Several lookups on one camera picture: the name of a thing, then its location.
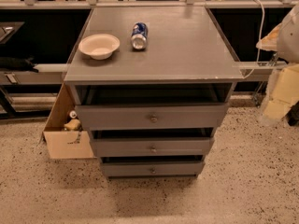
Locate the open cardboard box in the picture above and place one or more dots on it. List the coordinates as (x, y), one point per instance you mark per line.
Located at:
(61, 143)

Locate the black cloth on rail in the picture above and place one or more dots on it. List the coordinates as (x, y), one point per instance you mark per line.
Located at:
(17, 64)

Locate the yellow object in box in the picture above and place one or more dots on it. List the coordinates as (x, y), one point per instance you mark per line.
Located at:
(73, 125)

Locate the grey drawer cabinet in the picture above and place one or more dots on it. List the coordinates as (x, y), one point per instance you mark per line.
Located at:
(186, 62)

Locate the white paper bowl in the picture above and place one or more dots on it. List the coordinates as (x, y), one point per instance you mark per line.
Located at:
(99, 47)

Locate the grey bottom drawer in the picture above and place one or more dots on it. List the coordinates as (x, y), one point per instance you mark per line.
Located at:
(162, 168)

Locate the grey top drawer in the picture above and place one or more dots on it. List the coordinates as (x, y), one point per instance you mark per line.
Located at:
(134, 117)

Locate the blue soda can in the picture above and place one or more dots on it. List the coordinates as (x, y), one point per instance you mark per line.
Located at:
(139, 36)

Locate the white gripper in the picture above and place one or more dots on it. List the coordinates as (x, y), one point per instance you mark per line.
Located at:
(290, 39)

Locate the white bottle in box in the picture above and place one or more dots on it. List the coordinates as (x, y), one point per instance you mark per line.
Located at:
(73, 114)

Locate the grey metal rail frame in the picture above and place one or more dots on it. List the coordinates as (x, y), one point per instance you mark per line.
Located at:
(35, 29)

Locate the grey middle drawer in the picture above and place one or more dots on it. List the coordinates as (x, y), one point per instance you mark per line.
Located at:
(151, 147)

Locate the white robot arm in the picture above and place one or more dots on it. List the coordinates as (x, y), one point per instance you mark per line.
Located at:
(288, 37)

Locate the grey drawer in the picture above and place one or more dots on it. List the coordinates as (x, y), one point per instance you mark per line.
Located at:
(151, 147)
(134, 117)
(162, 168)

